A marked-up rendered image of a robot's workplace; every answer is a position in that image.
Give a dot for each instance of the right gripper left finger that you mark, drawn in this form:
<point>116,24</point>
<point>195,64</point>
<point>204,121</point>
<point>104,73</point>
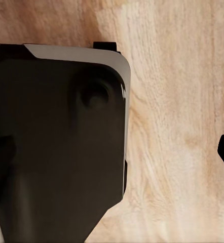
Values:
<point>8,151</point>

